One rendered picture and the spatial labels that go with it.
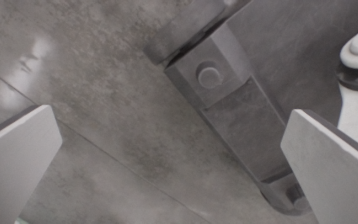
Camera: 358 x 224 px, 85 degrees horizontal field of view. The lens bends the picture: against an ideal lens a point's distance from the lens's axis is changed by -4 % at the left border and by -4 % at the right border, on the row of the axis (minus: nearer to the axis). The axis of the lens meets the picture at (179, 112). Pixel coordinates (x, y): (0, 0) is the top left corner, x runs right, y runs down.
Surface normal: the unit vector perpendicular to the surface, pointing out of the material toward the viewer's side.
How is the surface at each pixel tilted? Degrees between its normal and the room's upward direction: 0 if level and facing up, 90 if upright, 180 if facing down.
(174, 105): 0
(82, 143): 0
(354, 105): 90
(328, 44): 0
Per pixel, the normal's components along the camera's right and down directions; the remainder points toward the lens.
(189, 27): 0.10, 0.32
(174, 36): -0.15, 0.50
